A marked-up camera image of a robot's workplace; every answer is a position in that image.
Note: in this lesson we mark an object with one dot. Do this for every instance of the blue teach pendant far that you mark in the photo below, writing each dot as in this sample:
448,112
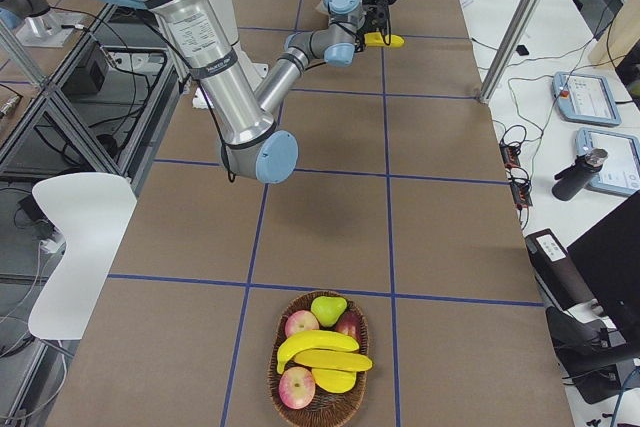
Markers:
585,99

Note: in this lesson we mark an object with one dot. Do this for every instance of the blue teach pendant near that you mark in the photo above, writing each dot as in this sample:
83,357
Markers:
620,172

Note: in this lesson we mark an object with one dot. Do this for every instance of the blue teach pendant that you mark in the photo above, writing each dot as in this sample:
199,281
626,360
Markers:
585,99
620,172

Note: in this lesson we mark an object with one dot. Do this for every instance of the yellow lemon fruit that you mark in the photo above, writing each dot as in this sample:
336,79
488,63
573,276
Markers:
334,381

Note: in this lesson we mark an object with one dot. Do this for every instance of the red apple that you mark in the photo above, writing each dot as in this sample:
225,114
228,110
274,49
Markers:
296,388
300,321

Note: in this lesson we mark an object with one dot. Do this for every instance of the red apple back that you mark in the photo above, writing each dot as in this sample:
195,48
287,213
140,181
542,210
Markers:
300,321

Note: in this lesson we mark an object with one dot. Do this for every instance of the black box with label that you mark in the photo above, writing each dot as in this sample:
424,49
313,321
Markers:
556,270

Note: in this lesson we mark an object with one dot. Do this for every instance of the green yellow pear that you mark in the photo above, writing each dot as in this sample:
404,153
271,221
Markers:
328,309

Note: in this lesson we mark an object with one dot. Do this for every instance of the black water bottle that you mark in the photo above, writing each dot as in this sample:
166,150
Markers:
574,178

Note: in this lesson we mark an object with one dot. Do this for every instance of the yellow banana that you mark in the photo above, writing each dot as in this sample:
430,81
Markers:
377,39
334,360
313,339

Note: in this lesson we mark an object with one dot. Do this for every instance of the aluminium frame post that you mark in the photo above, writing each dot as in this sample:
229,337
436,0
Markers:
519,21

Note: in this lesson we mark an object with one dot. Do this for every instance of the orange circuit board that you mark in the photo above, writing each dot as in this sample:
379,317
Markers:
519,179

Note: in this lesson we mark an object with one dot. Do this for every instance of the small black puck device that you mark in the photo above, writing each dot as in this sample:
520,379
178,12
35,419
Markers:
522,50

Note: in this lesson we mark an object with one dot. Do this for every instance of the black monitor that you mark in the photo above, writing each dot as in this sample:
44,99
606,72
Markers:
607,258

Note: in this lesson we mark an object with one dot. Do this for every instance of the red apple front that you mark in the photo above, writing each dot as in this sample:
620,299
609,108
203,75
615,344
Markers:
296,388

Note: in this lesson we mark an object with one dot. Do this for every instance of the red mango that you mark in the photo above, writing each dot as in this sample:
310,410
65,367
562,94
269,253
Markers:
349,324

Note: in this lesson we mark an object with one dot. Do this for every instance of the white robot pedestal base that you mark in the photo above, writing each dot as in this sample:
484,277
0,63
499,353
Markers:
229,77

